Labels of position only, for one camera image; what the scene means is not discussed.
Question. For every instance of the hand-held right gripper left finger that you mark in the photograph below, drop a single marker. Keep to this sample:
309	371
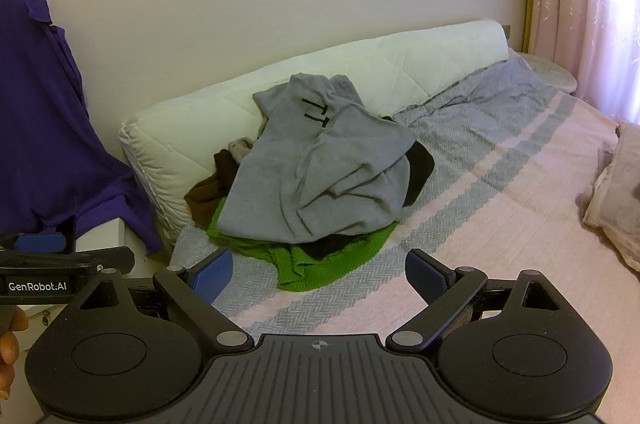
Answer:
216	278

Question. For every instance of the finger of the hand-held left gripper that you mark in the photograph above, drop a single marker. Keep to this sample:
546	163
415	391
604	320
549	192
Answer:
40	243

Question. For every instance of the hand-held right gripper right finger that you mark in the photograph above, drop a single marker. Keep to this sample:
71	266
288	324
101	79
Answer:
424	278

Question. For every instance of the grey-green towel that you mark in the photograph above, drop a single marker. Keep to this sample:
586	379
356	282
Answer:
325	164

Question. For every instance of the person's left hand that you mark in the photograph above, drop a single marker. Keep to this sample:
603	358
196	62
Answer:
7	354

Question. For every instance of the brown garment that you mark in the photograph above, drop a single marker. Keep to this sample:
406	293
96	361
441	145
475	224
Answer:
202	201

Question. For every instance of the green knit sweater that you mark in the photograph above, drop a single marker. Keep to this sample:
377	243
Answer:
300	269

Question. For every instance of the pink grey striped blanket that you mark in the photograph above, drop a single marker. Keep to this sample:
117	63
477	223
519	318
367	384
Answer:
500	214

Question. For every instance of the black garment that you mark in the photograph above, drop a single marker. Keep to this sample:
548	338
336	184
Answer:
419	169

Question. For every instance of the beige garment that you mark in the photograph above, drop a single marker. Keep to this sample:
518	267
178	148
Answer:
241	150

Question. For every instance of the purple shirt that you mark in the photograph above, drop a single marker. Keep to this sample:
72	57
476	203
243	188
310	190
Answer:
40	104

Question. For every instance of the white quilted bolster pillow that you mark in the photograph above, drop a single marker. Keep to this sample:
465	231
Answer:
200	114

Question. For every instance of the pale pink cloth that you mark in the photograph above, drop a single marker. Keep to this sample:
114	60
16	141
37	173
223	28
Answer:
620	204

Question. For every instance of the white round side table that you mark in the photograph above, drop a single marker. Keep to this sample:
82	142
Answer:
555	74

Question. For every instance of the pink curtain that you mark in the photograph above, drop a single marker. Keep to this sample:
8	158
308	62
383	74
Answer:
590	4

